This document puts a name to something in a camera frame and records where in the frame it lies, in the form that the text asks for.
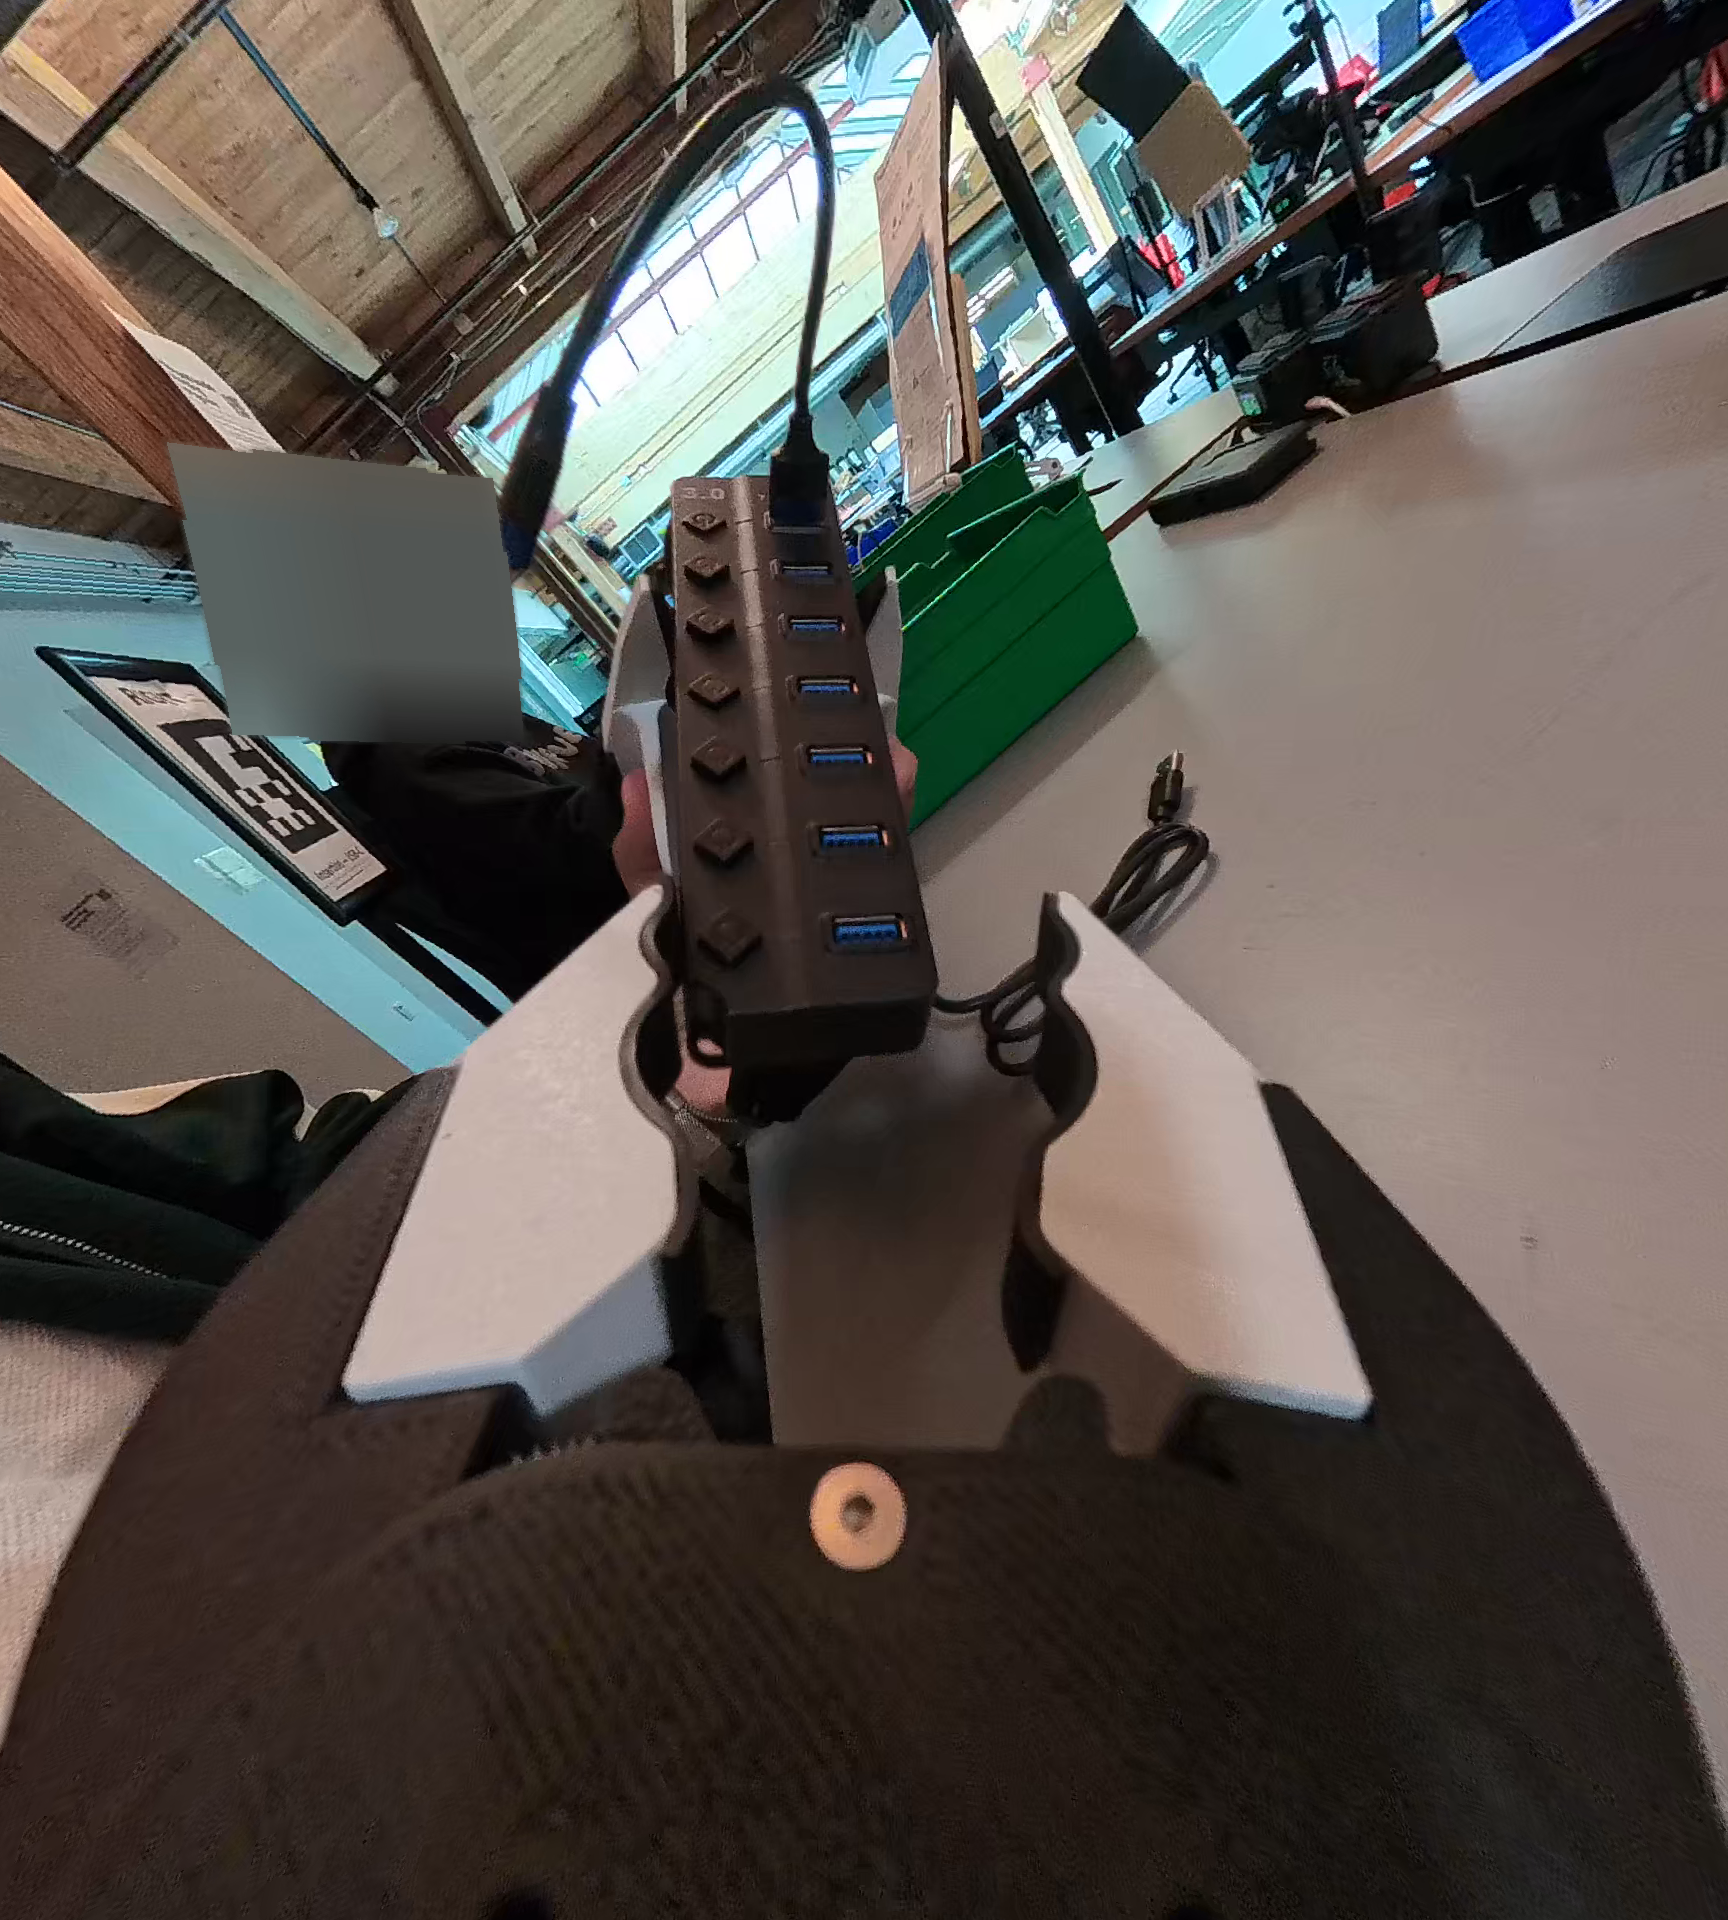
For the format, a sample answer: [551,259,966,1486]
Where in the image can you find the blue storage crate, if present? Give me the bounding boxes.
[1457,0,1633,78]

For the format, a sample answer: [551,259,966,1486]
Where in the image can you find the long wooden workbench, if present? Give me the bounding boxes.
[1105,0,1728,347]

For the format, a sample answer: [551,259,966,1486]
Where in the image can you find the coiled black USB cable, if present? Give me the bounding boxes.
[938,749,1214,1080]

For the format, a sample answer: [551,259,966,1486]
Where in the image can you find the person's left forearm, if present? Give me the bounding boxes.
[0,990,403,1202]

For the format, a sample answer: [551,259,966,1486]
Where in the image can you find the green plastic bin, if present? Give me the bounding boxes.
[857,442,1145,829]

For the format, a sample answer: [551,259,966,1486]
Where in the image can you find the black steel post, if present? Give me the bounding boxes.
[907,0,1154,439]

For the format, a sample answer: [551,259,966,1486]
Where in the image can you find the framed code poster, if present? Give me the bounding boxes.
[36,647,394,923]

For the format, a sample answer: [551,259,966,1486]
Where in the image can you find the black battery charger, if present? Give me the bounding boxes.
[1230,342,1351,425]
[1314,275,1446,396]

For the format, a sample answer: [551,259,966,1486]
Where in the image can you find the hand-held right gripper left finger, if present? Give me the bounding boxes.
[340,882,696,1416]

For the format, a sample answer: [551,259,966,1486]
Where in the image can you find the black USB hub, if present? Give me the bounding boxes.
[659,475,942,1120]

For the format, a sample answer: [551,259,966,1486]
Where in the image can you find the paper wall notice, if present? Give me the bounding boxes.
[55,873,180,979]

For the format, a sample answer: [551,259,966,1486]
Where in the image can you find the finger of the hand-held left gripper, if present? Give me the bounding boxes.
[864,569,908,721]
[607,592,674,782]

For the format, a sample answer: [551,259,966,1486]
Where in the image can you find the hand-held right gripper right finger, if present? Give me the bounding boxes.
[1002,887,1376,1451]

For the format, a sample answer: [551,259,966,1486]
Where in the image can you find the person in green jacket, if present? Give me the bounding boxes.
[0,1184,228,1920]

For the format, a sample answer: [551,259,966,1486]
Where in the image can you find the dark desk mat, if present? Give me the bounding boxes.
[1495,202,1728,366]

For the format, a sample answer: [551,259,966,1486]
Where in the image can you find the black and tan panel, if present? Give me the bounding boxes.
[1075,4,1257,211]

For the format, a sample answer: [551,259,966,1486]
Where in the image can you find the black USB cable blue ring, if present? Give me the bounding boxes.
[500,71,845,579]

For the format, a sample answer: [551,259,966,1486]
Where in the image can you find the wooden board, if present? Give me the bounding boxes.
[870,36,990,512]

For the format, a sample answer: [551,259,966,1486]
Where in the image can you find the black external drive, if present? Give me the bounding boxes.
[1146,419,1320,530]

